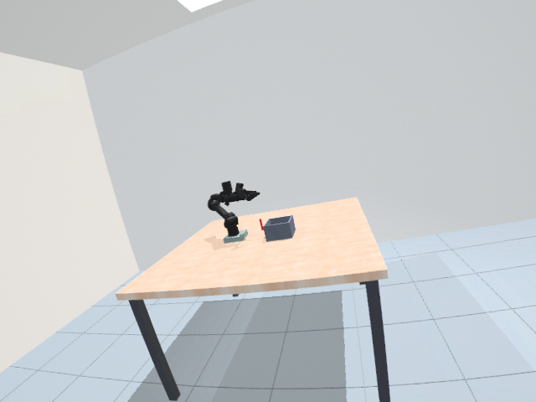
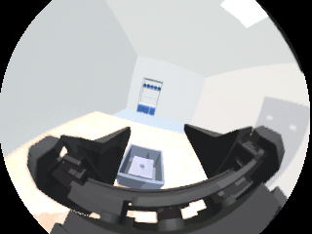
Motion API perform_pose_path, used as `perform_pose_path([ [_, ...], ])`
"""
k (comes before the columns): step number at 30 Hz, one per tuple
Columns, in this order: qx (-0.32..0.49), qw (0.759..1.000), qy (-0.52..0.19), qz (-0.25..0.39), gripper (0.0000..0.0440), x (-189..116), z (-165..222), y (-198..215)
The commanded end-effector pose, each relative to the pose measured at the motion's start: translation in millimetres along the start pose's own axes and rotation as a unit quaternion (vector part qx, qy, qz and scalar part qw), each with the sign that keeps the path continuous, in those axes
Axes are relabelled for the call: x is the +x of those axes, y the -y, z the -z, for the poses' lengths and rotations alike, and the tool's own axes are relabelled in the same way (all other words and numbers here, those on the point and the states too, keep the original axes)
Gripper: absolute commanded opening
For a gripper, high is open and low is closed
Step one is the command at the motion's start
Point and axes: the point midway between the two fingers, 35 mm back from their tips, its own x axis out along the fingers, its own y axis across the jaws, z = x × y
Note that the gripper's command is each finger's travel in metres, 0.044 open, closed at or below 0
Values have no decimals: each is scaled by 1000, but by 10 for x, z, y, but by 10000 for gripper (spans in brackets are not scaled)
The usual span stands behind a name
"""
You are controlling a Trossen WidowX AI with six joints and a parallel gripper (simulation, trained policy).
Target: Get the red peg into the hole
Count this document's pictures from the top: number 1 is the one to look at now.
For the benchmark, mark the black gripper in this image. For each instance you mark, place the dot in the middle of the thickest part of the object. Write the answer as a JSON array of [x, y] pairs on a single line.
[[243, 194]]

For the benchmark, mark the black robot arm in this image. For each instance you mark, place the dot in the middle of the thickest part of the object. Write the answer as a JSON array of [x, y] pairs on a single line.
[[230, 219]]

